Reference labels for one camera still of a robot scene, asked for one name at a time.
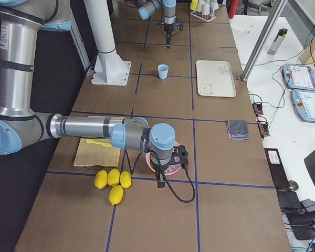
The grey folded cloth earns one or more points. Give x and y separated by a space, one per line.
238 130

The clear water bottle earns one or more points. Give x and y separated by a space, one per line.
277 41

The wooden cutting board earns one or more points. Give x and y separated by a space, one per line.
93 154

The yellow lemon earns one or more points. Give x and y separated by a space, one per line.
125 179
113 178
116 195
101 179

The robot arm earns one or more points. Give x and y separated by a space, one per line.
159 84
148 8

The teach pendant tablet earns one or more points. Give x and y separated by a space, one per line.
304 104
298 77

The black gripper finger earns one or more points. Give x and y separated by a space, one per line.
168 40
160 180

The pink bowl of ice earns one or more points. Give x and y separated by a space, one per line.
164 157

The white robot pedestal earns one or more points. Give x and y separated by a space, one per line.
109 68

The yellow-green cup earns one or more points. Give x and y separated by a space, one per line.
193 5

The pink cup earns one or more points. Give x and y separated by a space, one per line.
205 8

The aluminium frame post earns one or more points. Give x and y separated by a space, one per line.
264 34

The cream bear tray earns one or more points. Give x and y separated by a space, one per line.
215 79

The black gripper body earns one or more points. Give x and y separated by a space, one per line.
157 170
168 28

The light blue cup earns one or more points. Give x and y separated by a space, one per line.
163 70

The yellow plastic knife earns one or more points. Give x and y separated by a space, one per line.
103 144

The metal cup rack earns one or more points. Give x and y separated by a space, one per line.
207 18

